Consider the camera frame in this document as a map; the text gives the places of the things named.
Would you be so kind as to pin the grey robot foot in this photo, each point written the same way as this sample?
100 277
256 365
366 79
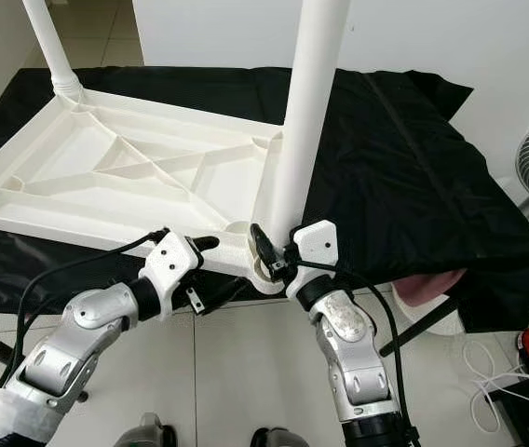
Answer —
281 438
148 433

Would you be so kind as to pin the black table cloth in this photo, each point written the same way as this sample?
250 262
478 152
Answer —
423 186

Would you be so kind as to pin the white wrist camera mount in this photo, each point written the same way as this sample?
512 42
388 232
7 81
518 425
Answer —
316 247
173 265

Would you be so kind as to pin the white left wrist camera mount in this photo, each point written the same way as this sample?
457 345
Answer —
173 265

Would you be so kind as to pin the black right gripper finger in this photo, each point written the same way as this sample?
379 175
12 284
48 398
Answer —
264 249

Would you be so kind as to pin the white plastic children table top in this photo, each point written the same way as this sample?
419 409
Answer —
78 158

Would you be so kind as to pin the grey right robot foot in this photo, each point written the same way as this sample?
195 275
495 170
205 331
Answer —
281 438

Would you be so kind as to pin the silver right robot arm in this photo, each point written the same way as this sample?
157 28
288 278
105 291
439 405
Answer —
358 363

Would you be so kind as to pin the pink cloth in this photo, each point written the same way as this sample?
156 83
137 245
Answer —
427 284

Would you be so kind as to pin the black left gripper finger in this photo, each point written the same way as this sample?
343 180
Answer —
207 242
225 293

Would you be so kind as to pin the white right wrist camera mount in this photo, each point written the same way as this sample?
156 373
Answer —
316 247

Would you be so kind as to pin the grey left robot foot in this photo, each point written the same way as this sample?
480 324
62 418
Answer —
148 433

